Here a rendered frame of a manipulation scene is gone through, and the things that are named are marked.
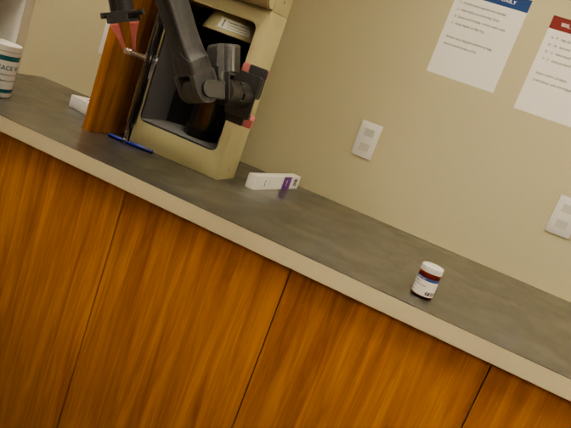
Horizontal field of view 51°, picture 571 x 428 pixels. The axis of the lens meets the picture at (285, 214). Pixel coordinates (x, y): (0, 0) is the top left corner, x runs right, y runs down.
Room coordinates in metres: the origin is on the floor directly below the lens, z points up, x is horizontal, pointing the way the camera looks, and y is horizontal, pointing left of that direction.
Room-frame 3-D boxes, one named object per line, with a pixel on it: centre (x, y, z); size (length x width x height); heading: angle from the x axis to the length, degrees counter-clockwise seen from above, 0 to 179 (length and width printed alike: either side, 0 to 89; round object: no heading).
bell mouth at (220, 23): (1.76, 0.31, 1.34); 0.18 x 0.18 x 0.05
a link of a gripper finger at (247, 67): (1.44, 0.17, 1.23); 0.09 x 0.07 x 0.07; 163
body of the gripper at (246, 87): (1.37, 0.19, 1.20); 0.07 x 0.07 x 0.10; 73
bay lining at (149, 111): (1.78, 0.33, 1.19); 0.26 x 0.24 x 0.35; 73
